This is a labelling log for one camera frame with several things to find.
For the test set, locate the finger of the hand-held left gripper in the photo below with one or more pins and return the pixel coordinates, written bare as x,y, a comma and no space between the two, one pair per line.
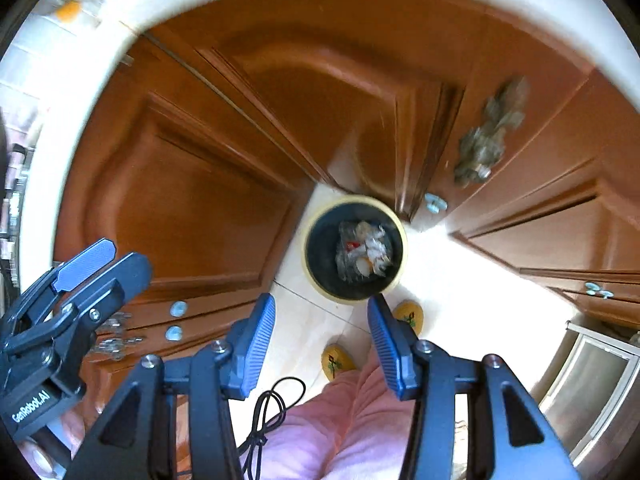
85,265
120,280

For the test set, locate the brown wooden corner cabinet door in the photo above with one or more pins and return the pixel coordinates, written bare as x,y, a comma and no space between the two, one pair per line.
310,75

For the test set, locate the black bin with cream rim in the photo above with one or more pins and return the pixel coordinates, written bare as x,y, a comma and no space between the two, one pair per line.
320,240

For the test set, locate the person's leg pink trousers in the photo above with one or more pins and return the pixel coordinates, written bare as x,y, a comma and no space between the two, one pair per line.
295,435
380,435

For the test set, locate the person's left hand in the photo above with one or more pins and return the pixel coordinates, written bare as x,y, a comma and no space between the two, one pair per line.
37,460

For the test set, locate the stainless steel appliance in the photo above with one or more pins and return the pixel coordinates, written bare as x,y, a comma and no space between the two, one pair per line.
590,385

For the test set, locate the light blue cabinet knob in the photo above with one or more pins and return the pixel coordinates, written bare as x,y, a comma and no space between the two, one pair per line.
435,202
177,308
607,294
174,333
593,288

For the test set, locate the silver key bunch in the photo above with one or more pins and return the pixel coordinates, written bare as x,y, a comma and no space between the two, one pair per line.
112,345

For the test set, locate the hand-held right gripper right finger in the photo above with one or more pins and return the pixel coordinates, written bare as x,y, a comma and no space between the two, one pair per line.
392,345

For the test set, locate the yellow embroidered slipper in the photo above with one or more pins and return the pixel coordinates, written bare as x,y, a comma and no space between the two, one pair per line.
337,360
411,316

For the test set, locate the person's left leg pink trousers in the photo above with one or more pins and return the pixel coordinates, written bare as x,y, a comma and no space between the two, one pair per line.
295,435

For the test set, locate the grey green rag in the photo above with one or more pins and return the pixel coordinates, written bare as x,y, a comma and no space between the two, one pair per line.
482,145

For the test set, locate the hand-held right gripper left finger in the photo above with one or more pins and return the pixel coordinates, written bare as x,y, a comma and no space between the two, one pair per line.
257,340

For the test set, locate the person's right leg pink trousers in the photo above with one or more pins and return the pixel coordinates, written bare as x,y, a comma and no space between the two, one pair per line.
380,435

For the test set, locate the pile of trash wrappers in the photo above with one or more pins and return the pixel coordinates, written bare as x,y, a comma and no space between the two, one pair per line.
347,260

